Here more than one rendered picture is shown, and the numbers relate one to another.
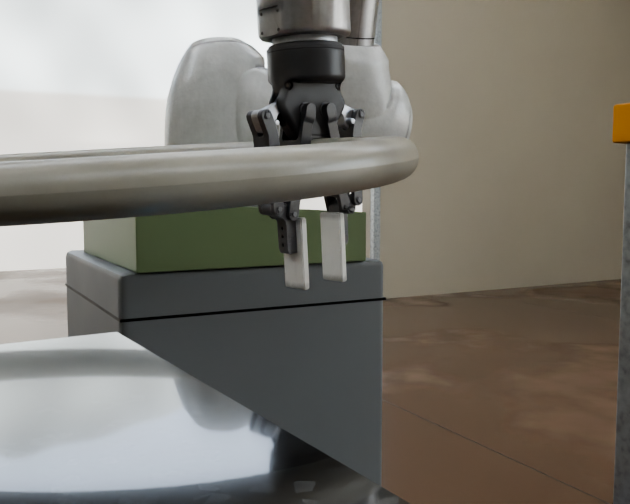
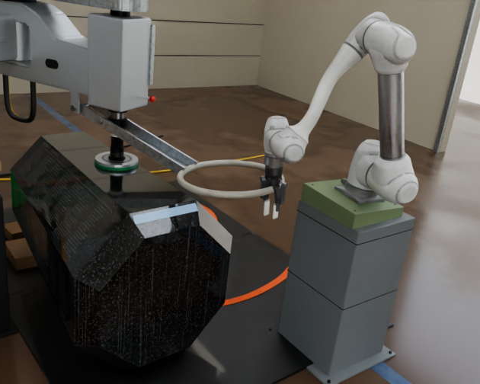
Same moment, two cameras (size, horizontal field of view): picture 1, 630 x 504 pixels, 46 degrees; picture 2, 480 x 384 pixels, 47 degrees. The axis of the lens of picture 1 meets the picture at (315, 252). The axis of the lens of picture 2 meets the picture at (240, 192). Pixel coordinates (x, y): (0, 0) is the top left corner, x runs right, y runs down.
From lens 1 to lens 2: 2.32 m
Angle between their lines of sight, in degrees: 79
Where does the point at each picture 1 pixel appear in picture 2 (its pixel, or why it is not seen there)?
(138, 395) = (167, 202)
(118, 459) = (150, 203)
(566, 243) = not seen: outside the picture
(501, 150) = not seen: outside the picture
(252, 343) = (320, 233)
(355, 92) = (377, 175)
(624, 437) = not seen: outside the picture
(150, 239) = (305, 193)
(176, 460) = (150, 204)
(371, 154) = (203, 191)
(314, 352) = (334, 247)
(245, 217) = (324, 199)
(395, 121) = (388, 190)
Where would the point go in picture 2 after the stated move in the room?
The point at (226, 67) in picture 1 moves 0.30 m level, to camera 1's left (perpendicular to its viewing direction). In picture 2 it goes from (359, 152) to (339, 133)
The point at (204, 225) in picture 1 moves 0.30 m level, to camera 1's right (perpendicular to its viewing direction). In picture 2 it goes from (315, 196) to (334, 224)
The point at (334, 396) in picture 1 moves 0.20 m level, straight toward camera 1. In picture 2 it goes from (337, 263) to (294, 261)
